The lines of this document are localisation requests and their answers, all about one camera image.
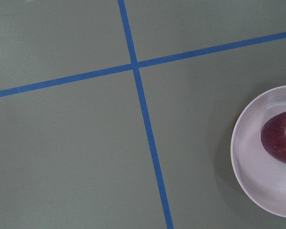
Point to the red apple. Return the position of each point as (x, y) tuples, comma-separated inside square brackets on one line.
[(273, 137)]

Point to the pink plate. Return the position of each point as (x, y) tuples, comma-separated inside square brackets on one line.
[(261, 176)]

